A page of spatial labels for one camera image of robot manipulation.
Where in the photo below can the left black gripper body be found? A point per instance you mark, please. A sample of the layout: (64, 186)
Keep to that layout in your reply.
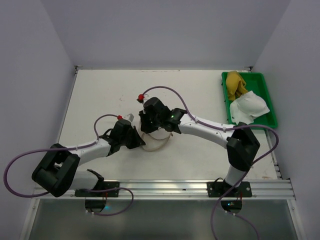
(132, 137)

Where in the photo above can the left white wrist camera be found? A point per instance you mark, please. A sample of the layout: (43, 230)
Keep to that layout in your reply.
(129, 117)

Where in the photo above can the white bra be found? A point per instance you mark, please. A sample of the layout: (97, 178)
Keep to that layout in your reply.
(247, 108)

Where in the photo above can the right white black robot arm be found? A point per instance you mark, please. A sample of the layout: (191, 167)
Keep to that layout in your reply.
(241, 144)

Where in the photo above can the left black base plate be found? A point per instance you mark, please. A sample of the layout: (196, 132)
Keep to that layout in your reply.
(110, 188)

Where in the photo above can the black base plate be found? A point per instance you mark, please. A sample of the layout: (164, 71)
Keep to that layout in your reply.
(110, 188)
(215, 189)

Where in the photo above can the cream mesh laundry bag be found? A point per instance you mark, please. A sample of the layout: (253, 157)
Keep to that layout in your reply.
(156, 140)

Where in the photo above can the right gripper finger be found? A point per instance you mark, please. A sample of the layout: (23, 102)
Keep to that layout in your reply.
(145, 122)
(155, 126)

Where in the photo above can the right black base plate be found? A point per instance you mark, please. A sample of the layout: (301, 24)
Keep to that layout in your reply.
(215, 189)

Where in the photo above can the yellow bra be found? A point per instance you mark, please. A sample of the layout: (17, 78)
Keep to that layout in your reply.
(235, 85)

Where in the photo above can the green plastic tray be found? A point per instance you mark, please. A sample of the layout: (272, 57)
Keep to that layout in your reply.
(255, 82)

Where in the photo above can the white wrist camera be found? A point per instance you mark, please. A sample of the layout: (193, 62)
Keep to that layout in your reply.
(129, 117)
(142, 98)

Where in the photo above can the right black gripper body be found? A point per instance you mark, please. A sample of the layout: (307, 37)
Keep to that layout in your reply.
(146, 122)

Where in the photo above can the aluminium mounting rail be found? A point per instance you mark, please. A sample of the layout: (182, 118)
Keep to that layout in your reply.
(197, 190)

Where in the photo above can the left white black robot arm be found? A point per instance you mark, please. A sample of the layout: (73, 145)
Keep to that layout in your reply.
(58, 170)

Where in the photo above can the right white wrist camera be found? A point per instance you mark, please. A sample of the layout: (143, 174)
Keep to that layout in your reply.
(142, 98)

